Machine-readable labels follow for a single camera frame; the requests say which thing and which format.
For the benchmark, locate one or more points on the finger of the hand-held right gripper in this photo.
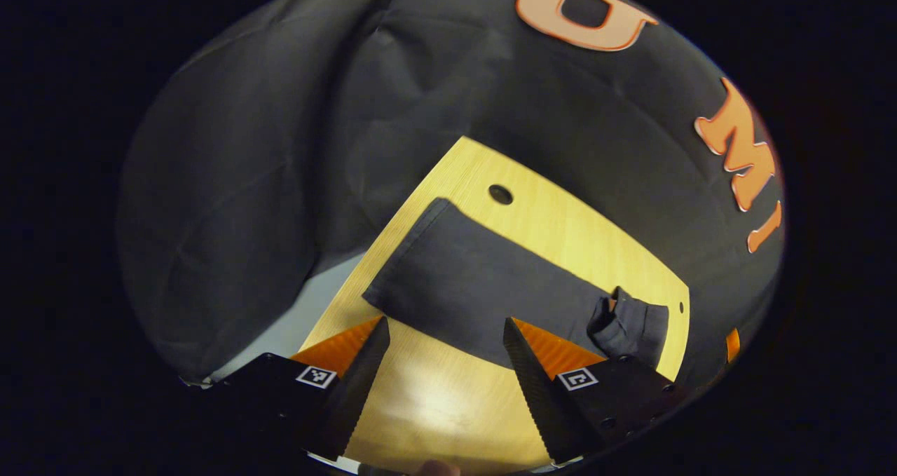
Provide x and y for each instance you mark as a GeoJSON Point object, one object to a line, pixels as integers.
{"type": "Point", "coordinates": [733, 344]}

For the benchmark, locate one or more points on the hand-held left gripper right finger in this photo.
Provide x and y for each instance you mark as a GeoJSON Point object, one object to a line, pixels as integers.
{"type": "Point", "coordinates": [536, 392]}

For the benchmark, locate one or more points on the dark grey jeans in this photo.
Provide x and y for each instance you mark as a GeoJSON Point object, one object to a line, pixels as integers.
{"type": "Point", "coordinates": [476, 287]}

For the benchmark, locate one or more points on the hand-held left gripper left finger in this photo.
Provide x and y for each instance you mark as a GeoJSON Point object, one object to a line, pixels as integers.
{"type": "Point", "coordinates": [357, 385]}

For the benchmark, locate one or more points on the black backdrop cloth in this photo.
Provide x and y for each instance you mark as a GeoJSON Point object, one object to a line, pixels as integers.
{"type": "Point", "coordinates": [280, 146]}

